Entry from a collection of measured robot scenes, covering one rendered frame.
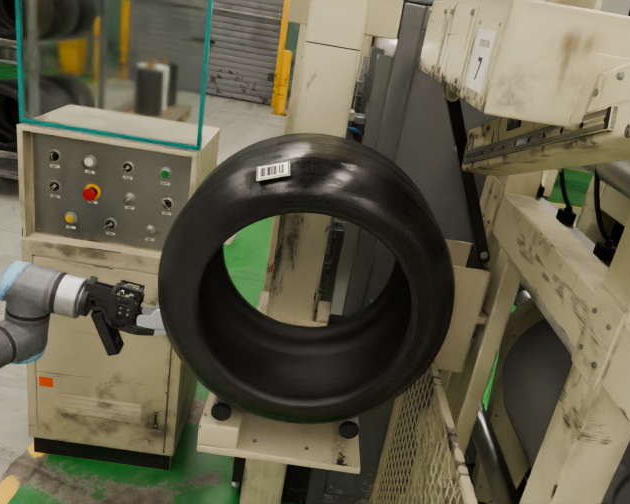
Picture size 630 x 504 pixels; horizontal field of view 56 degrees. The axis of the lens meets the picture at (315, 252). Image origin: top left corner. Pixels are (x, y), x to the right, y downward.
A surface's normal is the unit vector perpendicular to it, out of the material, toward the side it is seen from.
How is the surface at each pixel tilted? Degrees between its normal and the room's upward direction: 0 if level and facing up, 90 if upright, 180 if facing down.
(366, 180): 44
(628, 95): 90
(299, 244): 90
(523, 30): 90
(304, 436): 0
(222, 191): 56
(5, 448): 0
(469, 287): 90
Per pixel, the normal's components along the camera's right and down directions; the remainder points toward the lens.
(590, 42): -0.02, 0.38
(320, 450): 0.15, -0.91
